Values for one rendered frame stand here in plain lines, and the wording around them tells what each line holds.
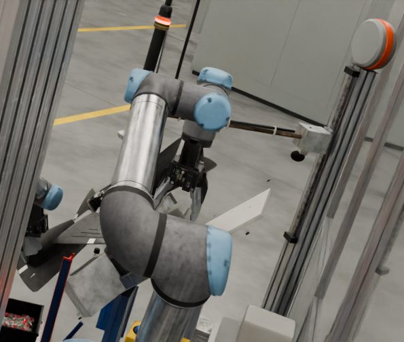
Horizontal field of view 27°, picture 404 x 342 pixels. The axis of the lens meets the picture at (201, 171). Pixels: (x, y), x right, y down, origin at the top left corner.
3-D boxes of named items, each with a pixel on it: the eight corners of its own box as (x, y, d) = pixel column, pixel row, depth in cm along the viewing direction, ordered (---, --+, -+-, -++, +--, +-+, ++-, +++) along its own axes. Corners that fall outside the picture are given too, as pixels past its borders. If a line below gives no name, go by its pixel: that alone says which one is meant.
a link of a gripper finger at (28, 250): (37, 267, 260) (35, 239, 257) (18, 265, 261) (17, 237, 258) (41, 263, 263) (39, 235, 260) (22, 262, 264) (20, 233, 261)
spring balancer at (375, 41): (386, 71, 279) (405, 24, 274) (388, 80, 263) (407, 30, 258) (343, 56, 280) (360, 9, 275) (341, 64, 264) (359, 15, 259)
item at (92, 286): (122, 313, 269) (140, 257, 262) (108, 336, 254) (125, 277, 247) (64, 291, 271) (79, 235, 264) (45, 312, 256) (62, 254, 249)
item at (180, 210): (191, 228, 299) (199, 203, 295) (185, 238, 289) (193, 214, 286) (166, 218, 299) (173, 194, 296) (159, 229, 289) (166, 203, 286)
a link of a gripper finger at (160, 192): (138, 208, 194) (163, 179, 191) (145, 200, 199) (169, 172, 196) (149, 216, 194) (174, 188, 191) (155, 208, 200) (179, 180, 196)
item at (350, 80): (290, 236, 293) (352, 67, 273) (297, 243, 288) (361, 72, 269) (282, 236, 291) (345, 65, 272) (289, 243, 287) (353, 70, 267)
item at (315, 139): (316, 148, 282) (325, 125, 280) (327, 157, 277) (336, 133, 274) (290, 144, 277) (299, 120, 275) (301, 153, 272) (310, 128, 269)
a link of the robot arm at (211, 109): (172, 123, 173) (173, 108, 183) (225, 138, 174) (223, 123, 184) (184, 87, 170) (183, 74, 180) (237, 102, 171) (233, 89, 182)
